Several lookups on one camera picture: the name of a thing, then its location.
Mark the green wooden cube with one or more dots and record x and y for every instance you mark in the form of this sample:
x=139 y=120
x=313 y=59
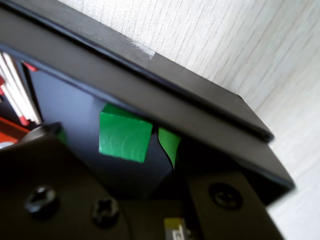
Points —
x=122 y=140

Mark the red-tipped wooden match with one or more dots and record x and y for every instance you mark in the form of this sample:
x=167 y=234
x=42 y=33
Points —
x=10 y=100
x=15 y=92
x=23 y=90

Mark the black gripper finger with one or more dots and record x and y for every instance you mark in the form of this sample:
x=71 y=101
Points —
x=50 y=180
x=220 y=212

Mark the black cardboard box tray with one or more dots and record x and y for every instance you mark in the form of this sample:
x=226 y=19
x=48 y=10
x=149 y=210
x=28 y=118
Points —
x=75 y=100

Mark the red and white matchbox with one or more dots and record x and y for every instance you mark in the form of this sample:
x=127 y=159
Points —
x=12 y=128

